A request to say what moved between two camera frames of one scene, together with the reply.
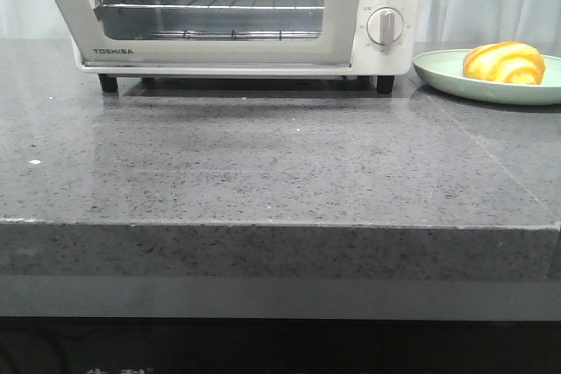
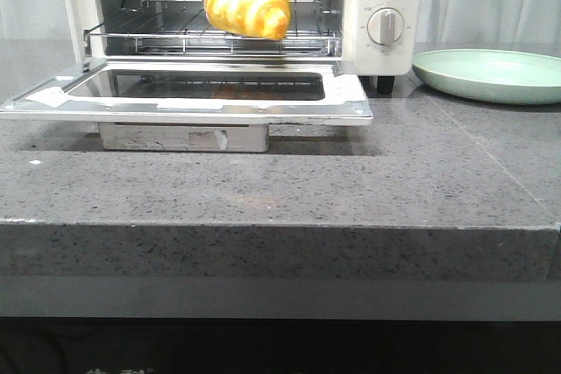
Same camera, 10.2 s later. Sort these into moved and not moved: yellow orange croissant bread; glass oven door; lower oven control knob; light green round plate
Moved: yellow orange croissant bread; glass oven door
Not moved: lower oven control knob; light green round plate
